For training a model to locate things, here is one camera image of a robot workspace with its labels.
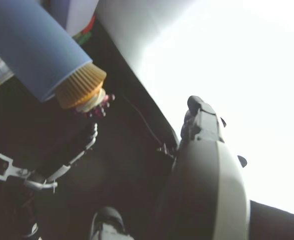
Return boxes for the blueberry cupcake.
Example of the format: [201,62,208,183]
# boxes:
[54,62,116,120]

